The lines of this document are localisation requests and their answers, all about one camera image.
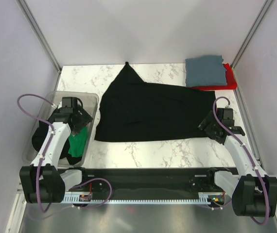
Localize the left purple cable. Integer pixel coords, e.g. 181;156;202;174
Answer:
16;93;56;214

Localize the left aluminium frame post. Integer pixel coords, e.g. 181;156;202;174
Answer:
16;0;62;74

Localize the folded red t shirt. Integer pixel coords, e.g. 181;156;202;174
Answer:
191;63;238;91

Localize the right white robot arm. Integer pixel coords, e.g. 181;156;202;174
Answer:
198;112;277;217

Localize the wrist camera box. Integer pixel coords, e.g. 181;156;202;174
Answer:
217;108;245;136
60;97;83;113

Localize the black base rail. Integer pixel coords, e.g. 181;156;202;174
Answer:
65;167;229;201

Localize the green t shirt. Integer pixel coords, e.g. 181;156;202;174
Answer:
68;127;88;158

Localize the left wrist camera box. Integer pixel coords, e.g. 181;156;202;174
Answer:
60;97;83;113

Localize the black t shirt in bin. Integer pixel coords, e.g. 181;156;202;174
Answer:
32;121;82;165

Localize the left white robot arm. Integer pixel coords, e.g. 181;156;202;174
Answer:
19;106;93;203

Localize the black t shirt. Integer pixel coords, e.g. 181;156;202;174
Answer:
95;63;216;142
32;121;82;165

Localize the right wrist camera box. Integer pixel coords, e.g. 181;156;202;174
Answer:
217;108;245;136

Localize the folded grey-blue t shirt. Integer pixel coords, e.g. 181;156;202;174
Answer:
185;55;227;87

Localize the right aluminium frame post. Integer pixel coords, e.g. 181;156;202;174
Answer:
231;0;275;69

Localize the aluminium frame post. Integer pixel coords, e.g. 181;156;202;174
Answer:
231;0;275;69
16;0;62;74

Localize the clear plastic bin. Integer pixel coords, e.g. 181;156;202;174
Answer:
22;91;99;167

